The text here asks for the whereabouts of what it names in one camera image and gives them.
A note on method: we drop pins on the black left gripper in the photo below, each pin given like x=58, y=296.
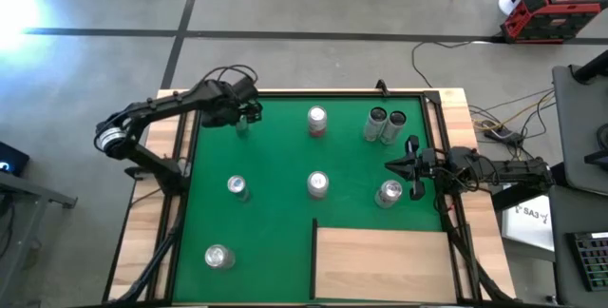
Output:
x=228, y=101

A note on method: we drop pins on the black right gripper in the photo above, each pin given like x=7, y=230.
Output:
x=439, y=164

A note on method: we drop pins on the silver red soda can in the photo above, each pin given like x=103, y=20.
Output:
x=317, y=183
x=390, y=189

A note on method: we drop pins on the white Celsius can black lid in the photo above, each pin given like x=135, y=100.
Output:
x=394, y=129
x=375, y=125

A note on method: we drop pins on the white red soda can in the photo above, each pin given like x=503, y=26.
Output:
x=317, y=118

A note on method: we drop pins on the silver Diet Coke can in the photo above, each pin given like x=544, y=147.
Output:
x=217, y=256

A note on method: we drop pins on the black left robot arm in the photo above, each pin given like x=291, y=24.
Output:
x=157, y=104

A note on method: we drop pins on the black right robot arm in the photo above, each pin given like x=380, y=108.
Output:
x=513, y=170

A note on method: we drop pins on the black table clamp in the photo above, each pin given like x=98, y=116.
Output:
x=381, y=87

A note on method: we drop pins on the black power strip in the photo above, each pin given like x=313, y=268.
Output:
x=501, y=133

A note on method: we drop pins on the light wooden board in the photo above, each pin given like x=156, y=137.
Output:
x=380, y=265

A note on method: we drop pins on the green table mat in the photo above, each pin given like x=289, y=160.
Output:
x=266, y=222

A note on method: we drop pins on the white SA3 label sheet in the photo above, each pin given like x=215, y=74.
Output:
x=527, y=229

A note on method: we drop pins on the grey desk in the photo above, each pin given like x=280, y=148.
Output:
x=579, y=122
x=584, y=203

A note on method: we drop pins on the black desk device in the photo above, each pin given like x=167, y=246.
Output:
x=599, y=156

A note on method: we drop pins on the red black tool case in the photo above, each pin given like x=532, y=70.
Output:
x=551, y=18

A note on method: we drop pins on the backlit black keyboard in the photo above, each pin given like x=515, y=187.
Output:
x=591, y=260

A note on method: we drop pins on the grey metal bench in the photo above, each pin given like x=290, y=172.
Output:
x=43, y=194

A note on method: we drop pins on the black device blue light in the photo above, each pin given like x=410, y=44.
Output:
x=14, y=156

